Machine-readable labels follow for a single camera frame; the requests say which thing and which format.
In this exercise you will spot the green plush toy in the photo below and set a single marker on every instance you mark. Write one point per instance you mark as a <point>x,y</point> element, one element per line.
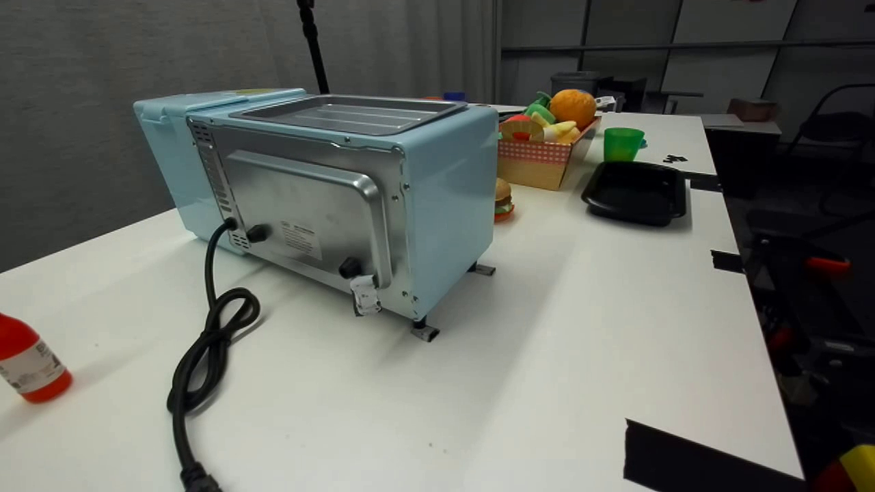
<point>539,110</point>

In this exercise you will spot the black tape patch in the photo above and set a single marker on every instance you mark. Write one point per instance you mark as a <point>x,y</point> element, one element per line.
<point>704,181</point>
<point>725,261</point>
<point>702,460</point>

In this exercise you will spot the light blue toaster oven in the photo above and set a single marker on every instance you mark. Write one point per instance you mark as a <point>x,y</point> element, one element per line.
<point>438,209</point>

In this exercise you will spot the green plastic cup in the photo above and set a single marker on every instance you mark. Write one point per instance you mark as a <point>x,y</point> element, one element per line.
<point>626,144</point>

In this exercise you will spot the yellow plush toy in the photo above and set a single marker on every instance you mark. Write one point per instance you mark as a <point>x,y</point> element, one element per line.
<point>563,131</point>

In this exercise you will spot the black office chair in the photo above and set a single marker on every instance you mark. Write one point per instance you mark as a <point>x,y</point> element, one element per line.
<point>836,98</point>

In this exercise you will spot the small dark brown box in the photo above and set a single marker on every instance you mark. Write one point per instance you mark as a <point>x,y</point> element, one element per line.
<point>754,110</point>

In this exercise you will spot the brown box red checkered lining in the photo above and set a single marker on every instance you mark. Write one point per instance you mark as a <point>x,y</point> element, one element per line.
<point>535,164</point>

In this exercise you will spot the orange bottle white label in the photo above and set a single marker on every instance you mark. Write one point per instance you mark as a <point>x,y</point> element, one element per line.
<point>31,370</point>

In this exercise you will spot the red tomato plush toy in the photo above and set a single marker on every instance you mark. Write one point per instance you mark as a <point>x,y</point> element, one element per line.
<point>520,125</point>

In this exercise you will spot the toy burger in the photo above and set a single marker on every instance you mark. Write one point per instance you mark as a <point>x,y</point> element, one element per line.
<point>504,199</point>

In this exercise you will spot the black plastic tray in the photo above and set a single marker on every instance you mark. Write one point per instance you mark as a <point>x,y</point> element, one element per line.
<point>634,191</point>

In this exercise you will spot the black vertical pole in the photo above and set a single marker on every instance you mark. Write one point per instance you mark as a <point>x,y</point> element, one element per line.
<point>315,45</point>

